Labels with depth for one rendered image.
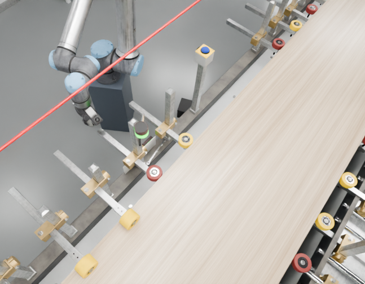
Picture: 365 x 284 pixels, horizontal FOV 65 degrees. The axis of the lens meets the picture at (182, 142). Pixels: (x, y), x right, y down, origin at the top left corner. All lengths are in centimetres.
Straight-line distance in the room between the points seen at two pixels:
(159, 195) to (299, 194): 70
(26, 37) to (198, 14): 191
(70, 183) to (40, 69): 129
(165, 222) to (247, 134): 65
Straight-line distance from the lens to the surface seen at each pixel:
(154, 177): 144
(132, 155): 153
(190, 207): 140
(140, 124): 126
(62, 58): 154
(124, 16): 178
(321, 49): 224
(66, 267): 170
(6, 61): 345
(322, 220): 157
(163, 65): 308
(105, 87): 215
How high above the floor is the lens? 224
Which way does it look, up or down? 61 degrees down
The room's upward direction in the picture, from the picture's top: 8 degrees clockwise
